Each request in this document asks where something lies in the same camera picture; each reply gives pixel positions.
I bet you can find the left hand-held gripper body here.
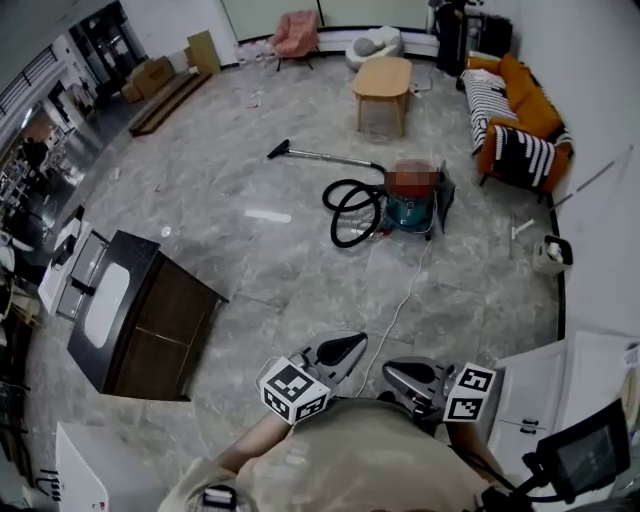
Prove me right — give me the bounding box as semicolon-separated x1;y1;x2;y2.
258;330;369;426

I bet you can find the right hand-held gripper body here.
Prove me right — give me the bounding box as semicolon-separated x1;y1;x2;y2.
381;355;497;424

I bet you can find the teal red vacuum cleaner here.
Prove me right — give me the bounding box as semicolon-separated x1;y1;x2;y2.
382;158;444;234

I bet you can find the person's right forearm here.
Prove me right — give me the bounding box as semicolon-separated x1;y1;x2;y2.
446;420;507;482

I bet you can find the person's left forearm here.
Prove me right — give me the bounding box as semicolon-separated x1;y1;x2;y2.
213;411;297;475

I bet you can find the person's beige shirt torso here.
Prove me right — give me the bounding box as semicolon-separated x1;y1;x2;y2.
158;396;494;512

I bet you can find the black white chest clip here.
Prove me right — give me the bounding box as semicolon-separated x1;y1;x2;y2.
201;483;237;510

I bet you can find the dark cabinet with white sink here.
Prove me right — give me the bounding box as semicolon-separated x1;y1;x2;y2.
66;229;230;402

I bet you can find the white waste bin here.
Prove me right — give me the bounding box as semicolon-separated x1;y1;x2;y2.
531;234;575;276

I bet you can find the white floor squeegee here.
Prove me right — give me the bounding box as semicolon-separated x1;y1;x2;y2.
508;213;537;259

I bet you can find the dark grey flat panel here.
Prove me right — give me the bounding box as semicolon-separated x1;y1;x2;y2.
437;159;457;235

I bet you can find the white appliance box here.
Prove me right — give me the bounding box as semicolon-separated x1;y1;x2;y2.
53;421;169;512

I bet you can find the metal wand with black nozzle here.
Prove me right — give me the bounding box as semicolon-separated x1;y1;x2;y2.
266;138;389;176

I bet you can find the black white striped cushion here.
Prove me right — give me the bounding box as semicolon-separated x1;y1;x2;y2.
491;124;557;189

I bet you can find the thin grey pole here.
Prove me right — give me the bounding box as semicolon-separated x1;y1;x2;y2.
548;145;634;211

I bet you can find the white drawer unit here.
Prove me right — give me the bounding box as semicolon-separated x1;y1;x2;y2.
37;218;110;321

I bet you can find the orange sofa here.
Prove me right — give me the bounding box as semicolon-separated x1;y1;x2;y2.
459;51;575;195

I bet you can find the black white striped blanket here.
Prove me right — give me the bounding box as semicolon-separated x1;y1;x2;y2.
459;68;520;152

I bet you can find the low wooden platform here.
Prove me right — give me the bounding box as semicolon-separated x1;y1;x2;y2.
128;71;212;138

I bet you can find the wooden coffee table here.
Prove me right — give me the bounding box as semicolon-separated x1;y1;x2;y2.
350;56;414;137

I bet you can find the cardboard box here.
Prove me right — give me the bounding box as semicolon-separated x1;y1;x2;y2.
121;56;177;104

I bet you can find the upright wooden board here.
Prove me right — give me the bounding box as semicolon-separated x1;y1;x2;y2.
186;29;222;76

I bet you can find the white beanbag chair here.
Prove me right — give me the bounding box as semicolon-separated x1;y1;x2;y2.
344;25;405;71

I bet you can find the pink armchair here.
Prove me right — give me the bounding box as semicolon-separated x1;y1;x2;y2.
269;9;321;72

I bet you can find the black clothes rack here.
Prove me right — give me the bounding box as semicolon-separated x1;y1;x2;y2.
433;0;470;77

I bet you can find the black suitcase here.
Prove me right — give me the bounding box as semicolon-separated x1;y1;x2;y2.
480;13;514;57

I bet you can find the white power cable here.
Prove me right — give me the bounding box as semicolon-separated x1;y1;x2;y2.
358;189;439;397

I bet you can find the black monitor on mount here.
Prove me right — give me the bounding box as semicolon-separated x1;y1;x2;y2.
521;398;632;504

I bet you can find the black vacuum hose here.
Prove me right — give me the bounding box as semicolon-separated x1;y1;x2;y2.
321;178;387;249

